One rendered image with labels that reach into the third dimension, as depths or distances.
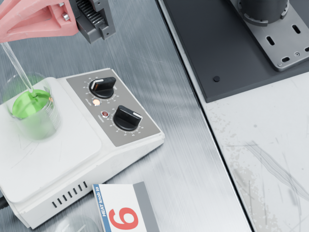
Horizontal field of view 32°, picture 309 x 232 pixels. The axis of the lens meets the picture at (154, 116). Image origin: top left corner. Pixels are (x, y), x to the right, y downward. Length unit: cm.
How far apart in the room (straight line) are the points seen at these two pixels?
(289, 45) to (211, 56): 11
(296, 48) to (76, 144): 32
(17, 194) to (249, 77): 33
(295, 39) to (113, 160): 30
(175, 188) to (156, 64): 19
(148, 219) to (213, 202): 8
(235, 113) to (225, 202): 12
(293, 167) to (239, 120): 9
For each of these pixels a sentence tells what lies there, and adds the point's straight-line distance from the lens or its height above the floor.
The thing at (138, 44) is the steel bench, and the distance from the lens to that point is 78.
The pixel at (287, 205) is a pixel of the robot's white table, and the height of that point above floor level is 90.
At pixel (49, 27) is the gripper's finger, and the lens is 52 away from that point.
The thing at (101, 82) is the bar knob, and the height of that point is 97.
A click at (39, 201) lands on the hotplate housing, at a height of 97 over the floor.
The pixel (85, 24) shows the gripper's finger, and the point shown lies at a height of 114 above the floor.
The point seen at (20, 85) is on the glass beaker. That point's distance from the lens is 60.
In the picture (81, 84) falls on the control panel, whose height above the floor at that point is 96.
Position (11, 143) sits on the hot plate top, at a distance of 63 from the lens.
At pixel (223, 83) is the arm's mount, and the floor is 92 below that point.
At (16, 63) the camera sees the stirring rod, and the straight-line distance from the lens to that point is 55.
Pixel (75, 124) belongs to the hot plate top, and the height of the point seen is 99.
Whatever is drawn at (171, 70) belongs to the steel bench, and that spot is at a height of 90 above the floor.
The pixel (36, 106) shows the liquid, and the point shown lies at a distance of 60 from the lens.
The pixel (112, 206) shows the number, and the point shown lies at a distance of 64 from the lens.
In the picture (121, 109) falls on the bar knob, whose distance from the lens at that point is 65.
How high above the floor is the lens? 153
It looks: 62 degrees down
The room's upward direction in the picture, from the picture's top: 7 degrees counter-clockwise
